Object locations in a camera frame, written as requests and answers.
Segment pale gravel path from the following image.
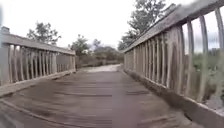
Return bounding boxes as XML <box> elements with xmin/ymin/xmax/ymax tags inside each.
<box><xmin>78</xmin><ymin>63</ymin><xmax>124</xmax><ymax>74</ymax></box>

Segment row of trees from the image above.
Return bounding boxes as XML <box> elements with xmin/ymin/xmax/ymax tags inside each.
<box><xmin>26</xmin><ymin>0</ymin><xmax>178</xmax><ymax>68</ymax></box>

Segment wooden plank bridge deck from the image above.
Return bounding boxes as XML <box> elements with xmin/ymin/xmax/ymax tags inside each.
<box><xmin>0</xmin><ymin>70</ymin><xmax>204</xmax><ymax>128</ymax></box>

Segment wooden bridge railing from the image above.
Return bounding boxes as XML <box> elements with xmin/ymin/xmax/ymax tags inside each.
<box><xmin>122</xmin><ymin>0</ymin><xmax>224</xmax><ymax>128</ymax></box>
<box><xmin>0</xmin><ymin>26</ymin><xmax>77</xmax><ymax>98</ymax></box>

